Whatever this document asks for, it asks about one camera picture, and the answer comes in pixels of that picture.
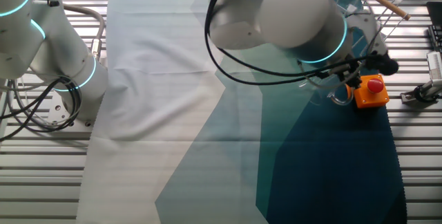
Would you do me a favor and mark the blue green white tablecloth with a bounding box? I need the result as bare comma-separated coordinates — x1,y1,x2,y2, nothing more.
75,0,408,224

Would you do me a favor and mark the white wire cup rack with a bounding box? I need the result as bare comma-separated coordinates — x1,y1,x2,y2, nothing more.
323,0,405,62

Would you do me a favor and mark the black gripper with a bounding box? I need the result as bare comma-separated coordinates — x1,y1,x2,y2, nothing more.
336,56,362,89

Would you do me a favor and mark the silver depth camera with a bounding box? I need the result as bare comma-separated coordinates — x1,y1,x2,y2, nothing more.
426,51,442,80

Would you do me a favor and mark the black cable bundle at base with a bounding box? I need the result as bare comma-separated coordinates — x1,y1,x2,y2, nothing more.
0,75,84,141

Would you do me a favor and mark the black keyboard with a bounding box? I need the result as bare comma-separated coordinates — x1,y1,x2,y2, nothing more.
425,1,442,53

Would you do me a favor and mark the orange box with red button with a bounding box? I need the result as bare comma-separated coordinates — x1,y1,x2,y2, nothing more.
352,73,391,110

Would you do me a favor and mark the grey hose with connector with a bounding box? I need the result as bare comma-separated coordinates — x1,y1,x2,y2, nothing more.
61,3,106,62

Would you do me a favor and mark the clear glass cup with handle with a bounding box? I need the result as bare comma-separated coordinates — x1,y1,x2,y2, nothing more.
297,63,354,106

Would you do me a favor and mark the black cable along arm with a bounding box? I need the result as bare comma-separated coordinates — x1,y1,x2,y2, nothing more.
203,0,381,86

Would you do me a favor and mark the metal base plate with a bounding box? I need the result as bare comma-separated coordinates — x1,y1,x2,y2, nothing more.
47,92,96,128

